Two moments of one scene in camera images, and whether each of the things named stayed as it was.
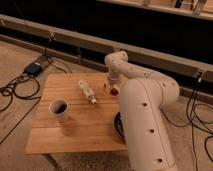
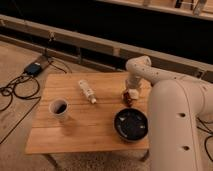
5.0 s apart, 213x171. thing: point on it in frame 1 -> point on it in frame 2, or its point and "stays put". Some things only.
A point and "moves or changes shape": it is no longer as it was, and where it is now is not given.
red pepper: x=114 y=92 moves or changes shape
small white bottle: x=87 y=91 stays put
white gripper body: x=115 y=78 -> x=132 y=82
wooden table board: x=86 y=127 stays put
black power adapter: x=33 y=68 stays put
